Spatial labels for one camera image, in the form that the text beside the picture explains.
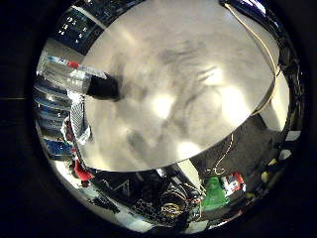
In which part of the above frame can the white cloth with black print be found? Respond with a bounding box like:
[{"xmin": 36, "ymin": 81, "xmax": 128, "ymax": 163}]
[{"xmin": 66, "ymin": 90, "xmax": 94, "ymax": 147}]

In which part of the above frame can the red hanging cloth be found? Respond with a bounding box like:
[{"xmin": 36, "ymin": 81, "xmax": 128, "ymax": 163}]
[{"xmin": 62, "ymin": 118, "xmax": 75, "ymax": 144}]

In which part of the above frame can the person in red top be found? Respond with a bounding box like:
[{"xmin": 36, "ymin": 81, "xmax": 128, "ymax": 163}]
[{"xmin": 71, "ymin": 158, "xmax": 95, "ymax": 188}]

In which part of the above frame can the green plastic object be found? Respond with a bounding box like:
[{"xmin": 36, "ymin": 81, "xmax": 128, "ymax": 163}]
[{"xmin": 200, "ymin": 176, "xmax": 231, "ymax": 212}]

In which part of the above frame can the red and white can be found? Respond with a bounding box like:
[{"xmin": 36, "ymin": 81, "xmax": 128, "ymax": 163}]
[{"xmin": 222, "ymin": 172, "xmax": 246, "ymax": 196}]

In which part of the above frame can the blue wall banner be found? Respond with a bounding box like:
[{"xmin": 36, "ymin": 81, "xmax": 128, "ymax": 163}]
[{"xmin": 42, "ymin": 138, "xmax": 73, "ymax": 161}]

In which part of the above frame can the thin yellow cable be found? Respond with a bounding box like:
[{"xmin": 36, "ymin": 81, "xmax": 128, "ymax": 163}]
[{"xmin": 224, "ymin": 2, "xmax": 281, "ymax": 177}]

